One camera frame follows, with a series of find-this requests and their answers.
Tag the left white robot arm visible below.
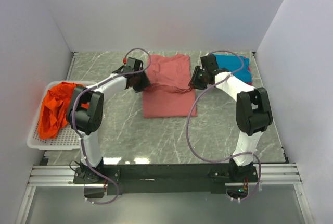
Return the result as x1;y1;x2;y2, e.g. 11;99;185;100
67;57;150;183

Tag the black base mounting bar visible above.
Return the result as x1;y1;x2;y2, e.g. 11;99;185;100
73;163;258;195

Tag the folded blue t-shirt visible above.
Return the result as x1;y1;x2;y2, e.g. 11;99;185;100
214;54;245;82

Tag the purple cable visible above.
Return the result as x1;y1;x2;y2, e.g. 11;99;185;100
186;49;261;202
68;47;153;205

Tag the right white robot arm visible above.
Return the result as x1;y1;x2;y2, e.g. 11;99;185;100
189;51;273;182

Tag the orange t-shirt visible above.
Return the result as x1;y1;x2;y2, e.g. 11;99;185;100
37;82;82;139

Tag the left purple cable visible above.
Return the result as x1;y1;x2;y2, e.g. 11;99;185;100
68;47;153;205

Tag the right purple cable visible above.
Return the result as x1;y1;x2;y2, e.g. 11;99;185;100
186;49;261;202

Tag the salmon pink t-shirt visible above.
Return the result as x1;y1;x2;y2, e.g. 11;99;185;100
142;54;197;118

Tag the aluminium frame rail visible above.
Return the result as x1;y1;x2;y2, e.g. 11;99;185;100
27;164;302;187

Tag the white plastic basket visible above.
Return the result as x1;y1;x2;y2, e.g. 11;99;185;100
27;81;94;150

